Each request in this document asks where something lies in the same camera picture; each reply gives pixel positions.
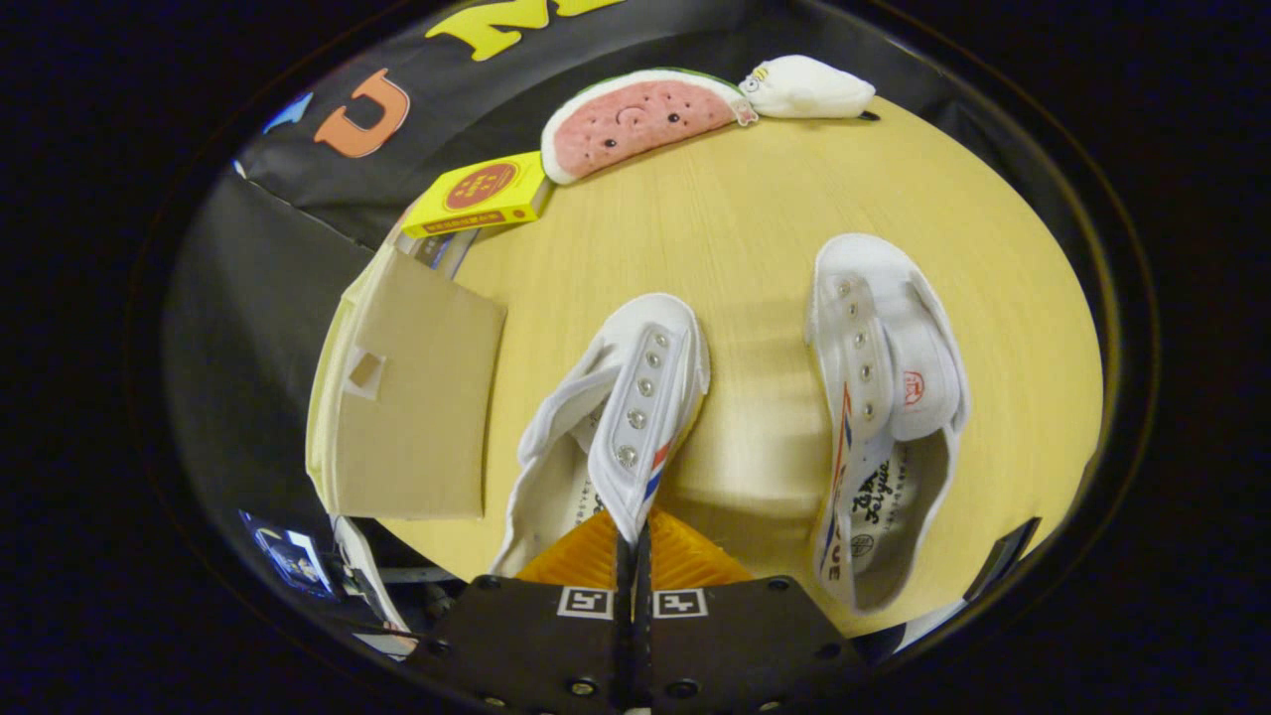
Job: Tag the white plush toy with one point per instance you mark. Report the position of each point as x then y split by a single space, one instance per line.
809 89

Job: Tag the beige storage box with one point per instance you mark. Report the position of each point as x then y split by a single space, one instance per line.
417 397

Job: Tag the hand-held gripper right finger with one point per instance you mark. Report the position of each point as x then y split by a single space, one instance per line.
735 645

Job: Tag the white canvas shoe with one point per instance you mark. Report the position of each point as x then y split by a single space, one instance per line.
874 397
635 407

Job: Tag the watermelon slice plush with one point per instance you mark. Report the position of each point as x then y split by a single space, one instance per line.
635 119

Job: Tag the yellow book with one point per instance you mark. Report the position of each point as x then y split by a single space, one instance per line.
482 194

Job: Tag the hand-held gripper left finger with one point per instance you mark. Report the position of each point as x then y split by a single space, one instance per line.
536 645

